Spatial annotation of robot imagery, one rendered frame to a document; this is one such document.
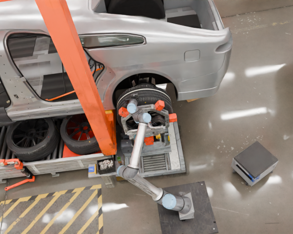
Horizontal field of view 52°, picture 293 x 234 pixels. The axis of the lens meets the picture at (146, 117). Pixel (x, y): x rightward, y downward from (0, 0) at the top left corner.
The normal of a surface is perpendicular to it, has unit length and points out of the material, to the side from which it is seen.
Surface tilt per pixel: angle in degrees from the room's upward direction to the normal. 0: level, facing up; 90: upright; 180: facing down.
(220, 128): 0
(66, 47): 90
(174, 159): 0
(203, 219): 0
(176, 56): 90
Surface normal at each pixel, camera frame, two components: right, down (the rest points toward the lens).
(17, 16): -0.04, -0.28
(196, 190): -0.11, -0.59
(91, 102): 0.08, 0.80
